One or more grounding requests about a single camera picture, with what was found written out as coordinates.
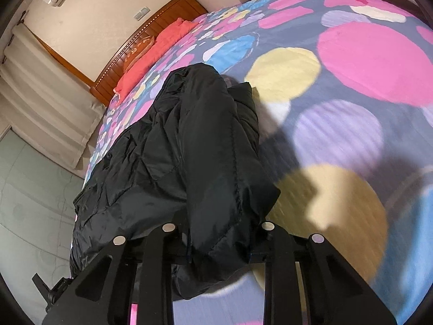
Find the small orange cushion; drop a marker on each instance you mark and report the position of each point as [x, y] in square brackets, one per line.
[137, 49]

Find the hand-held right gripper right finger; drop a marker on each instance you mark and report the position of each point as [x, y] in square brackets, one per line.
[274, 243]

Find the cream window curtain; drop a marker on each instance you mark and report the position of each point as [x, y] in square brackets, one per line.
[44, 91]

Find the frosted glass wardrobe door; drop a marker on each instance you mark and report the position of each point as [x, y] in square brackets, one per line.
[27, 210]

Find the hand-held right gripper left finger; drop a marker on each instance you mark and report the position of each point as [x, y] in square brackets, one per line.
[162, 243]

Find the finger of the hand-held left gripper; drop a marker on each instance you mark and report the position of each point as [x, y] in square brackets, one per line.
[52, 293]

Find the wall socket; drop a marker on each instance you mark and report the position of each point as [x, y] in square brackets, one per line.
[142, 12]

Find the black puffer jacket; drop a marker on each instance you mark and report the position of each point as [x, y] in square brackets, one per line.
[186, 159]

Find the wooden headboard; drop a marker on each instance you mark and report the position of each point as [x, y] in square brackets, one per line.
[162, 17]

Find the wooden wall trim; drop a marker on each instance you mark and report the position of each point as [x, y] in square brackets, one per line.
[64, 61]

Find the red pillow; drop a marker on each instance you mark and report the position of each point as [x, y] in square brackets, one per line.
[149, 61]

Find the bed with dotted sheet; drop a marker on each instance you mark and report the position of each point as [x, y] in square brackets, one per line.
[338, 125]

